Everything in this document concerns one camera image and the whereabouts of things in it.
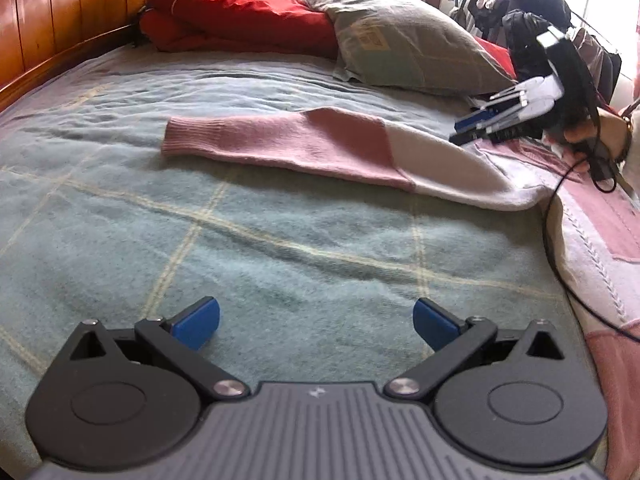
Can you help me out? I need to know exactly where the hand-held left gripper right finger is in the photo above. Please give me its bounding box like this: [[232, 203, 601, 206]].
[[384, 297, 567, 404]]

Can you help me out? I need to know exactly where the pink and white sweater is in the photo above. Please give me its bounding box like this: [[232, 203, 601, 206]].
[[160, 107, 640, 480]]

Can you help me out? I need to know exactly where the grey pillow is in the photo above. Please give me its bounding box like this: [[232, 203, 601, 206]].
[[302, 0, 518, 98]]

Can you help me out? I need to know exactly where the green plaid blanket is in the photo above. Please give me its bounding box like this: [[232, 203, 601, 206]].
[[0, 47, 601, 480]]

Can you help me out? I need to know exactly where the wooden headboard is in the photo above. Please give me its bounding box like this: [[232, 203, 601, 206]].
[[0, 0, 161, 113]]

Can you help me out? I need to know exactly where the person's right hand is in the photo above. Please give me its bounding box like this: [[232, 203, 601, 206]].
[[561, 108, 632, 173]]

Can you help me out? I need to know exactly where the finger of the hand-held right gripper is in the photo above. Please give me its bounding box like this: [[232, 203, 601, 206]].
[[448, 122, 547, 147], [454, 85, 530, 133]]

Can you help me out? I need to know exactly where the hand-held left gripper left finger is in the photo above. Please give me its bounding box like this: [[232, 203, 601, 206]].
[[66, 296, 252, 404]]

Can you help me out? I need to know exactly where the red pillow with piping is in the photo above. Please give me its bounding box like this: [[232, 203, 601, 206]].
[[134, 0, 341, 59]]

